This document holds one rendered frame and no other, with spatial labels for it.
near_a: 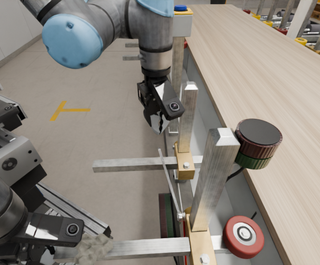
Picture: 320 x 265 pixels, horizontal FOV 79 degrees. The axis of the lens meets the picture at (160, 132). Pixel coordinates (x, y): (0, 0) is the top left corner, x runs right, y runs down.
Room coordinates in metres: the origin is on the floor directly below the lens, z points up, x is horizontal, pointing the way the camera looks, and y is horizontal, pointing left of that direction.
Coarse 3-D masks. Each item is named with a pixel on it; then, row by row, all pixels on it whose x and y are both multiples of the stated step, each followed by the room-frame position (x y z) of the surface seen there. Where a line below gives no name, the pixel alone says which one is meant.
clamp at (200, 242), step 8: (192, 232) 0.18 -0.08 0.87; (200, 232) 0.18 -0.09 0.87; (208, 232) 0.18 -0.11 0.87; (192, 240) 0.16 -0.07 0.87; (200, 240) 0.16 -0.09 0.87; (208, 240) 0.16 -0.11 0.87; (192, 248) 0.15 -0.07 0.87; (200, 248) 0.15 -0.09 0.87; (208, 248) 0.15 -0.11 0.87; (192, 256) 0.13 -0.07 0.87; (208, 256) 0.13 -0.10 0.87; (192, 264) 0.12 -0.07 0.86; (200, 264) 0.12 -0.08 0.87; (208, 264) 0.12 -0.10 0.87; (216, 264) 0.12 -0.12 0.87
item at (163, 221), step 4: (160, 196) 0.37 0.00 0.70; (160, 200) 0.35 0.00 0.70; (164, 200) 0.35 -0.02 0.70; (160, 204) 0.34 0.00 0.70; (164, 204) 0.34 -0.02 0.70; (160, 208) 0.32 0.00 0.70; (164, 208) 0.32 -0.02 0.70; (160, 212) 0.31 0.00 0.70; (164, 212) 0.31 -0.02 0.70; (164, 216) 0.29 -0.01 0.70; (164, 220) 0.28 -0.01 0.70; (164, 224) 0.27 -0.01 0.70; (164, 228) 0.25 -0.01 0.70; (164, 232) 0.24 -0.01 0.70; (164, 236) 0.23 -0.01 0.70
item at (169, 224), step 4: (168, 196) 0.37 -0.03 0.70; (168, 200) 0.35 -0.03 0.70; (168, 204) 0.34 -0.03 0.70; (168, 208) 0.32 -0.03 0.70; (168, 212) 0.31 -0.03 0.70; (168, 216) 0.29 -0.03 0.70; (168, 220) 0.28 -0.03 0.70; (168, 224) 0.27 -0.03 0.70; (172, 224) 0.27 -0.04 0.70; (168, 228) 0.25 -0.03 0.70; (172, 228) 0.25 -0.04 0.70; (168, 232) 0.24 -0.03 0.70; (172, 232) 0.24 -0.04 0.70; (168, 236) 0.23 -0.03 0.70; (172, 236) 0.23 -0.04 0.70
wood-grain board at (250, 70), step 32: (192, 32) 1.66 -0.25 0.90; (224, 32) 1.66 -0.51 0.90; (256, 32) 1.66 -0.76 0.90; (224, 64) 1.05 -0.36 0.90; (256, 64) 1.05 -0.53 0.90; (288, 64) 1.05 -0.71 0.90; (224, 96) 0.72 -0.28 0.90; (256, 96) 0.72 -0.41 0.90; (288, 96) 0.72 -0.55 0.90; (288, 128) 0.51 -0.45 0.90; (288, 160) 0.37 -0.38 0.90; (256, 192) 0.27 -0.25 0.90; (288, 192) 0.26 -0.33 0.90; (288, 224) 0.19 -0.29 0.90; (288, 256) 0.12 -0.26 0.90
